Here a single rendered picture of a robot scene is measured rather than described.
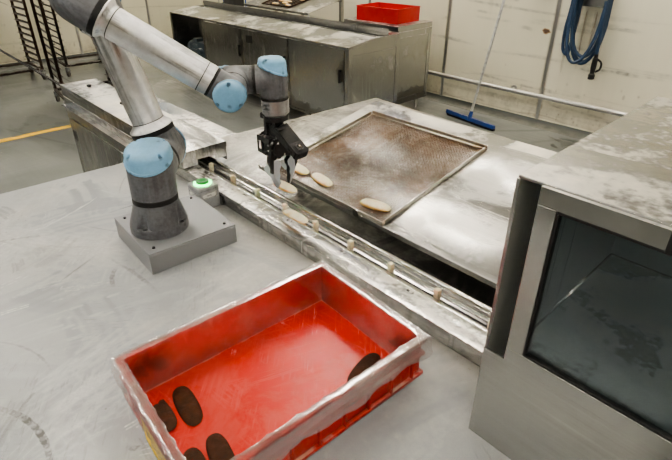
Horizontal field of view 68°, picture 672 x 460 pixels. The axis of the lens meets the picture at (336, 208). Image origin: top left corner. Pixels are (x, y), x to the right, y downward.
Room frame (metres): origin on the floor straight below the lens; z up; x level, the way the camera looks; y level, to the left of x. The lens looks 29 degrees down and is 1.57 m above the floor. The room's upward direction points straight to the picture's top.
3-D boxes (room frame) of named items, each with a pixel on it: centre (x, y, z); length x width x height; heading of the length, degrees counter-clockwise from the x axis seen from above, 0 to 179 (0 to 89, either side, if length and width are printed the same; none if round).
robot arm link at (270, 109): (1.33, 0.17, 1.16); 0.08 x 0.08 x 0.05
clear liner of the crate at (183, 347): (0.67, 0.11, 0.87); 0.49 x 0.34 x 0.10; 130
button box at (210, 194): (1.40, 0.41, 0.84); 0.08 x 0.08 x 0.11; 43
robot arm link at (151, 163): (1.17, 0.47, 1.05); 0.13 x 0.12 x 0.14; 5
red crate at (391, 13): (5.08, -0.50, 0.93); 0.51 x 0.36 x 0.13; 47
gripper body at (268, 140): (1.34, 0.17, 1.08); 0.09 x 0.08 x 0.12; 43
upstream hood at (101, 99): (2.10, 0.89, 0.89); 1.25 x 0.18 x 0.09; 43
